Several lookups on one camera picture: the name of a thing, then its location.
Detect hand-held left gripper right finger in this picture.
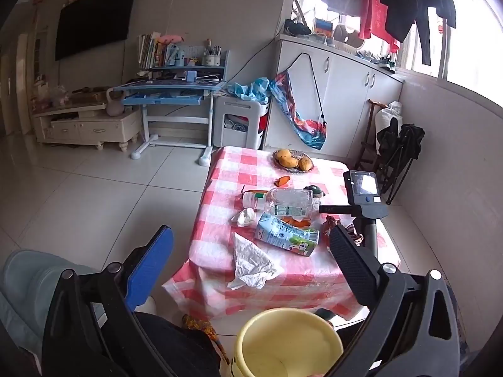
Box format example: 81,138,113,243
322,224,460,377

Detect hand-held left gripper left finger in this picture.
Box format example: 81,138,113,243
41,225,178,377

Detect clear plastic bottle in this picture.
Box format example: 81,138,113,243
241,188,321,221

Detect blue green milk carton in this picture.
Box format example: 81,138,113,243
255,213,320,258

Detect small white tissue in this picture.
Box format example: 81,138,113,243
230,207,257,227

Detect large white tissue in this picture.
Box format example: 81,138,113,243
227,232,284,291

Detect yellow plastic bucket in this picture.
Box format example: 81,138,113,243
232,308,344,377

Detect woven fruit basket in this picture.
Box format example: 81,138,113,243
272,148,315,173

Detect wooden chair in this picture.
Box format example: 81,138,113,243
356,99,390,173

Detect black folding chair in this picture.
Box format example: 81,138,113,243
375,118,426,205

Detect yellow red knitted slipper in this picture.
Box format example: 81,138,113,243
181,314,230,364

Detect white sack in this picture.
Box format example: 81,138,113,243
373,101,403,156

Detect person's black trousers leg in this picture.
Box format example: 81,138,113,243
106,312,221,377

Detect white cabinet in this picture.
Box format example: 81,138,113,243
263,33,405,161

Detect pink white checked tablecloth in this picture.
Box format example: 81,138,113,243
162,146,401,320

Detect colourful printed bag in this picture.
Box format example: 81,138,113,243
269,70,329,150

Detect white plastic stool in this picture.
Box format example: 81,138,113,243
214,96,270,150

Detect blue plastic bag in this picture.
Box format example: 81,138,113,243
227,77,272,105

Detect cream television cabinet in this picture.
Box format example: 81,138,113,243
32,98,142,153

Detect pink kettlebell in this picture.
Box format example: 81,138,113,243
106,87,126,117

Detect red hanging clothes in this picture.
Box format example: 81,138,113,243
359,0,401,52

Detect blue white study desk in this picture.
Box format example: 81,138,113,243
112,49,229,166

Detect window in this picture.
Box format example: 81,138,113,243
397,0,503,107

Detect black hanging clothes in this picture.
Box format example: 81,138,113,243
312,0,456,65

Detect white pen holder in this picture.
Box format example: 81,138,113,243
202,39,222,67

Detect row of books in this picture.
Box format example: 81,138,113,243
137,31,185,69

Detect black hanging cord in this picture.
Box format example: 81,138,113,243
287,52,329,126

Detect black wall television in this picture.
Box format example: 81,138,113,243
54,0,140,62

